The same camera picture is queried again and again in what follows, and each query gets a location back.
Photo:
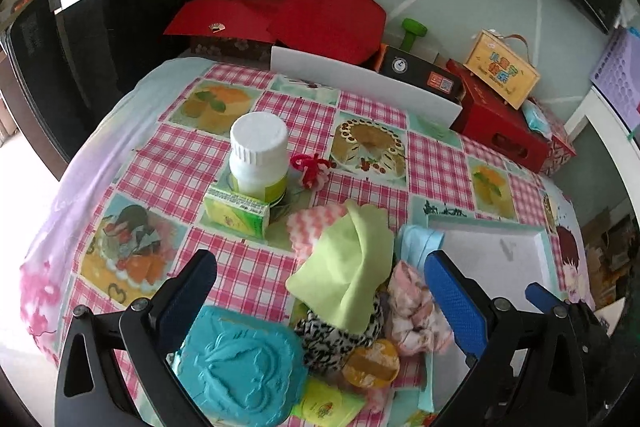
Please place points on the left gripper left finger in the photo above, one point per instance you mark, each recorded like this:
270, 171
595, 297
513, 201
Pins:
91, 390

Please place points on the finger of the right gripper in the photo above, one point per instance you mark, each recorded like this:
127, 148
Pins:
573, 348

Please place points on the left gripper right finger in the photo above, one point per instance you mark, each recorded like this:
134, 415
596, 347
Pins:
488, 332

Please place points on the pink floral scrunchie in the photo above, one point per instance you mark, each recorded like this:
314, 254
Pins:
415, 323

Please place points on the blue face mask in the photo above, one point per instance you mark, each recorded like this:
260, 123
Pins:
414, 243

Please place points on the orange round soft item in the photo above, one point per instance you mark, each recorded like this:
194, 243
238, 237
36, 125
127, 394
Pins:
373, 367

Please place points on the light green cloth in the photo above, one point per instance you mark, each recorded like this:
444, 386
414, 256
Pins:
352, 257

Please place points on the leopard print scrunchie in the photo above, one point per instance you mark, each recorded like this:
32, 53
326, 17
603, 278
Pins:
326, 348

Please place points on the green yellow wipes packet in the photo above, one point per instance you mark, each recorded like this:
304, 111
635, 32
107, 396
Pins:
324, 405

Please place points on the green tissue pack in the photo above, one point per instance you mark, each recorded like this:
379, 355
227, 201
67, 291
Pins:
237, 212

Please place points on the pink white zigzag cloth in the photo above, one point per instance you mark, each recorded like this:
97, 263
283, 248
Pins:
306, 226

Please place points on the white teal tray box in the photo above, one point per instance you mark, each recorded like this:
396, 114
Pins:
503, 258

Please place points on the teal heart plastic box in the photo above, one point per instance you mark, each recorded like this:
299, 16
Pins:
239, 369

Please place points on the pink checkered tablecloth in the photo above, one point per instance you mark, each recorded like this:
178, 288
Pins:
130, 207

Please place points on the patterned red box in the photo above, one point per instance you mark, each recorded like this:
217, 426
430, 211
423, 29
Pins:
561, 148

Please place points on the red gift box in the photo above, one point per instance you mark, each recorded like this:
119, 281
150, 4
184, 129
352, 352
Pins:
488, 120

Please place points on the blue wipes pack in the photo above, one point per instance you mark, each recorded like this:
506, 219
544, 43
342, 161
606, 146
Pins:
535, 119

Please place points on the red white yarn ornament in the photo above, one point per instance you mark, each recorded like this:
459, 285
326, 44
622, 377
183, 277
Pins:
314, 170

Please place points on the white shelf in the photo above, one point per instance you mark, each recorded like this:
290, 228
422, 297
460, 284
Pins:
623, 150

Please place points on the purple perforated basket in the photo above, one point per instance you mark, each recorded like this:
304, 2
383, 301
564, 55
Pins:
616, 75

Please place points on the black box with label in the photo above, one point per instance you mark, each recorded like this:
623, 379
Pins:
407, 68

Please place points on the white pill bottle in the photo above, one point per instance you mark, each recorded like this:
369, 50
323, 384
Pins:
258, 159

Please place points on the green dumbbell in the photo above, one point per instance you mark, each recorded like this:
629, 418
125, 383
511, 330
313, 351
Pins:
413, 30

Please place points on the white board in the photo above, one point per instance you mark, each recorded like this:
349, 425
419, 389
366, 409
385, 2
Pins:
365, 81

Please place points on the black cabinet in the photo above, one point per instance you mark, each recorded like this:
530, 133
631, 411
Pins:
68, 62

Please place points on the red folded bag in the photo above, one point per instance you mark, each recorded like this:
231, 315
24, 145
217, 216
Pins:
350, 31

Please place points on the wooden handled box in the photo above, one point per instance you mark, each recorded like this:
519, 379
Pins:
503, 63

